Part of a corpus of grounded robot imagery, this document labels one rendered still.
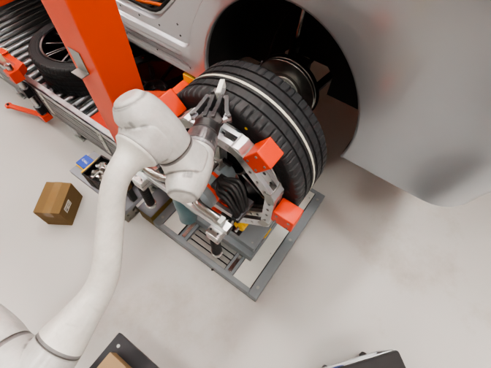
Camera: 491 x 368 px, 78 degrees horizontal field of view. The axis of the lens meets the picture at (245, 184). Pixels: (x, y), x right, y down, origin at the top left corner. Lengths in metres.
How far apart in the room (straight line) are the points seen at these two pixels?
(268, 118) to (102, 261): 0.62
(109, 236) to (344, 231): 1.69
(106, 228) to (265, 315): 1.35
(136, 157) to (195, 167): 0.14
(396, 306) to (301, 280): 0.57
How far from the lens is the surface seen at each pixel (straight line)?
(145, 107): 0.65
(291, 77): 1.48
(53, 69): 2.49
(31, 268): 2.29
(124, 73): 1.32
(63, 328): 0.76
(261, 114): 0.99
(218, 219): 0.95
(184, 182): 0.72
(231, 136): 0.99
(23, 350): 0.80
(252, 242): 1.75
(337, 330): 1.96
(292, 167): 1.01
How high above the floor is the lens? 1.87
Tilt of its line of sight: 59 degrees down
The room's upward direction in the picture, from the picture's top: 4 degrees clockwise
